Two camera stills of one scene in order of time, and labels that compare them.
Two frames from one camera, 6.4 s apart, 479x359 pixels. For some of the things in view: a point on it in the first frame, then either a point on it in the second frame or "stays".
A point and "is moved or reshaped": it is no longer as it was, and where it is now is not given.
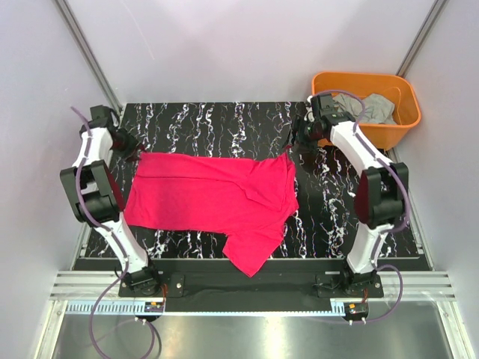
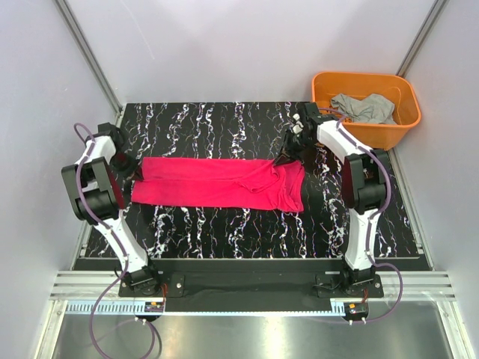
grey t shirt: (379, 109) stays
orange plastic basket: (406, 108) stays
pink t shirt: (250, 200) is moved or reshaped
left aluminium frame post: (66, 13) stays
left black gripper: (133, 143) → (132, 169)
